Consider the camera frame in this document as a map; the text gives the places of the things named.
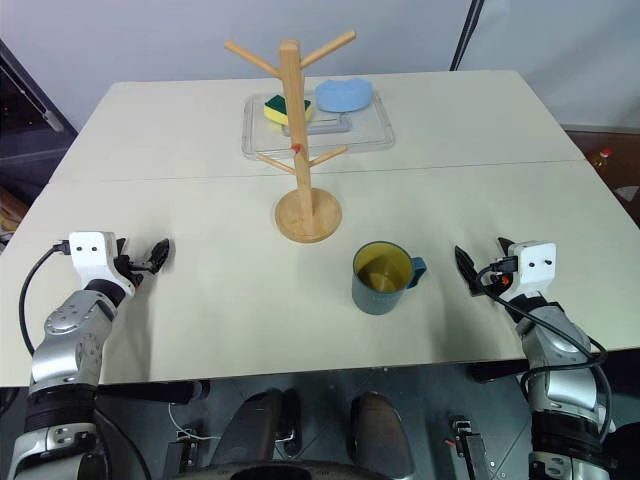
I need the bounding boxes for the bottle with red cap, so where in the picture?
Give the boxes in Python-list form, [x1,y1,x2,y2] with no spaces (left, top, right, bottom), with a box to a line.
[591,146,615,172]

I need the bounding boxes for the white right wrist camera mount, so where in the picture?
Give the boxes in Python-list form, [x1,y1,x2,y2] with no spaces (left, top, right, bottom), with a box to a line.
[501,241,558,302]

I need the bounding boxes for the black tripod legs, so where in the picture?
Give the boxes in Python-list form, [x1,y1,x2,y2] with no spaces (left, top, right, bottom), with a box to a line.
[449,0,482,72]

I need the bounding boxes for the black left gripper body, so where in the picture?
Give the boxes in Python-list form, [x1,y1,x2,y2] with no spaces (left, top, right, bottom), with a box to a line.
[114,253,152,291]

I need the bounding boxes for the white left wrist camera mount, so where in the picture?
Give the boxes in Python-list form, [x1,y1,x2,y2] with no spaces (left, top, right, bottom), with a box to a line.
[68,230,137,296]

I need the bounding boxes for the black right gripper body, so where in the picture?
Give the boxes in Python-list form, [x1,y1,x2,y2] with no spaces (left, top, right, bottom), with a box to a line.
[475,256,521,300]

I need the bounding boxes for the clear plastic tray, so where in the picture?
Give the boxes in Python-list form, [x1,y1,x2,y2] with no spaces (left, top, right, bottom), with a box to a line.
[241,88,397,161]

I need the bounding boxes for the dark equipment case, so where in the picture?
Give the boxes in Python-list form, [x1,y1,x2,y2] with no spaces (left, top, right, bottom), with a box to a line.
[0,37,79,187]

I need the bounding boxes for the wooden mug tree stand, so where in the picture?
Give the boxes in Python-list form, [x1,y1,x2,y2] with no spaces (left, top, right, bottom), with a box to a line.
[223,30,358,245]

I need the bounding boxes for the thin white wire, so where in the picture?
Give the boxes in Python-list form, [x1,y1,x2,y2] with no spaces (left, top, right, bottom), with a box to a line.
[166,399,222,444]

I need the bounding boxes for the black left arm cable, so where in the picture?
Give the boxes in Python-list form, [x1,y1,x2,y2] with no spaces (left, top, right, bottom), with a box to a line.
[18,241,72,357]

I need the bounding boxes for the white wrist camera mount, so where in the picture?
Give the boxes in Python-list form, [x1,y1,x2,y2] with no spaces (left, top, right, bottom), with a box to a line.
[501,241,558,302]
[68,230,137,296]

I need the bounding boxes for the black table bracket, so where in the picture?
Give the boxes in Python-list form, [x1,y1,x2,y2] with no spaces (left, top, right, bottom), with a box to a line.
[97,379,212,407]
[466,361,527,385]

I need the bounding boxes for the yellow and green sponge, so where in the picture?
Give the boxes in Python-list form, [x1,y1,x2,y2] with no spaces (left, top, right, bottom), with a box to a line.
[263,94,315,127]

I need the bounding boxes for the dark teal mug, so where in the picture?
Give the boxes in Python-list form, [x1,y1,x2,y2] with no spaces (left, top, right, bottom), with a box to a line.
[351,240,429,316]

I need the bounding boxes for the black floor clamp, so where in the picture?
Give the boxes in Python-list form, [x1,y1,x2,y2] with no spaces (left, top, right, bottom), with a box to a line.
[446,413,487,480]
[163,423,207,472]

